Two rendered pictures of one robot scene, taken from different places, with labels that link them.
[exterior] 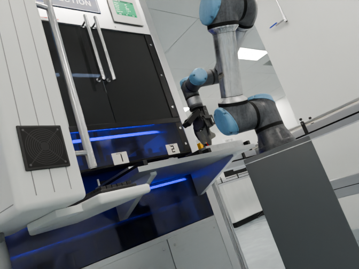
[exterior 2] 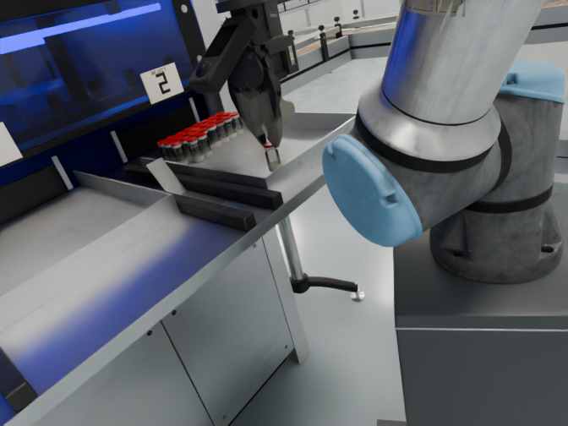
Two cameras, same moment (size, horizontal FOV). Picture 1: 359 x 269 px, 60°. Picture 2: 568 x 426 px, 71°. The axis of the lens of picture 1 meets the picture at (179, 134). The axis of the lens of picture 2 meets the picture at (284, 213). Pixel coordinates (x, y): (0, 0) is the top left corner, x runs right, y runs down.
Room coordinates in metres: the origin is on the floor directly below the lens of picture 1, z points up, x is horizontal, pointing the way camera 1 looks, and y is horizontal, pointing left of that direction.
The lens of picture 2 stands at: (0.86, -0.10, 1.13)
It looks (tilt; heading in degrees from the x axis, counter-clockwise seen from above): 29 degrees down; 359
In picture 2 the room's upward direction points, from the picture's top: 14 degrees counter-clockwise
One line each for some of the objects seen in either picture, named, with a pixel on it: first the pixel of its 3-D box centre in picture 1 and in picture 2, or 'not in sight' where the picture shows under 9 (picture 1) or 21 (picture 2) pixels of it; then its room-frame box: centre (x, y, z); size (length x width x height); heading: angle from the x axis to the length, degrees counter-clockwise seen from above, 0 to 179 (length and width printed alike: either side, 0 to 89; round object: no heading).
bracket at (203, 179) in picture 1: (216, 175); not in sight; (1.65, -0.11, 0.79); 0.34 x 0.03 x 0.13; 42
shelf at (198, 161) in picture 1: (174, 171); (166, 198); (1.49, 0.08, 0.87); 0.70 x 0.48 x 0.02; 132
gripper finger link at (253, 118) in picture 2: (205, 139); (260, 114); (1.49, -0.11, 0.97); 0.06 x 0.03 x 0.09; 132
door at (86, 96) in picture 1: (56, 72); not in sight; (1.37, 0.47, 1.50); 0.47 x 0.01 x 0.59; 132
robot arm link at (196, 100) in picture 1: (194, 103); not in sight; (1.47, -0.12, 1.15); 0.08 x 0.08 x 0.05
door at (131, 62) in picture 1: (134, 74); not in sight; (1.68, 0.13, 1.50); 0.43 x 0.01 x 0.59; 132
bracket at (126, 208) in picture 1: (136, 198); not in sight; (1.32, 0.26, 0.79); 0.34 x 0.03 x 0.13; 42
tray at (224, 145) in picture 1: (203, 157); (248, 144); (1.57, -0.08, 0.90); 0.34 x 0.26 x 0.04; 42
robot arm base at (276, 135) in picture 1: (273, 137); (493, 212); (1.25, -0.36, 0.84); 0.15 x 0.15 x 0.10
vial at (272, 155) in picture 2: not in sight; (272, 157); (1.46, -0.11, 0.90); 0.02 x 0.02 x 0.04
